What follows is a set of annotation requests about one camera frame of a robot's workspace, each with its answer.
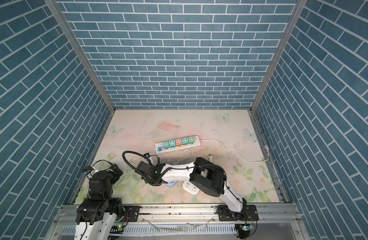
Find blue square power socket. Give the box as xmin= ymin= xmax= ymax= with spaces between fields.
xmin=166 ymin=181 xmax=178 ymax=188

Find green plug adapter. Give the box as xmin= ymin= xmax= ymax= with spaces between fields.
xmin=188 ymin=136 xmax=196 ymax=144

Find teal plug adapter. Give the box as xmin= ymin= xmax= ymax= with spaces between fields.
xmin=163 ymin=142 xmax=170 ymax=149
xmin=182 ymin=138 xmax=189 ymax=145
xmin=169 ymin=140 xmax=176 ymax=148

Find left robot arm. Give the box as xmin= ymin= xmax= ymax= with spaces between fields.
xmin=74 ymin=163 xmax=124 ymax=240

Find pink plug adapter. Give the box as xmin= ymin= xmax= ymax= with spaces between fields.
xmin=176 ymin=139 xmax=183 ymax=146

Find white square power socket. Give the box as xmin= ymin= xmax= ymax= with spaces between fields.
xmin=182 ymin=181 xmax=200 ymax=195

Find white power strip cable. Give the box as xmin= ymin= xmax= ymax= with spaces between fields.
xmin=199 ymin=138 xmax=270 ymax=163

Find white bundled cable with plug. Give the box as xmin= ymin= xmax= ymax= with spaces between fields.
xmin=177 ymin=149 xmax=192 ymax=165

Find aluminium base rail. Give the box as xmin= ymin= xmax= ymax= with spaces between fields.
xmin=46 ymin=203 xmax=309 ymax=240

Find teal plug adapter top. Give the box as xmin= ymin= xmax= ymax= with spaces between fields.
xmin=163 ymin=142 xmax=170 ymax=149

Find white long power strip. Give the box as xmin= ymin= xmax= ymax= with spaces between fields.
xmin=154 ymin=136 xmax=201 ymax=154

